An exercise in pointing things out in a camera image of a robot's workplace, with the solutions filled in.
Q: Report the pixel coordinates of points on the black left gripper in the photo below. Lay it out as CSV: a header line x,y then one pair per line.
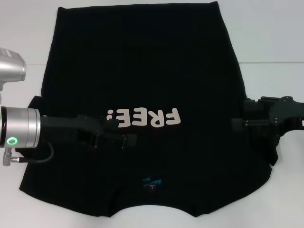
x,y
61,126

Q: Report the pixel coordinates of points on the black shirt with FREE print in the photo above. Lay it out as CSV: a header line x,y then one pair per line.
x,y
147,71

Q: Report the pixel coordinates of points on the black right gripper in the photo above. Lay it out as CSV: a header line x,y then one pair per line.
x,y
285,116

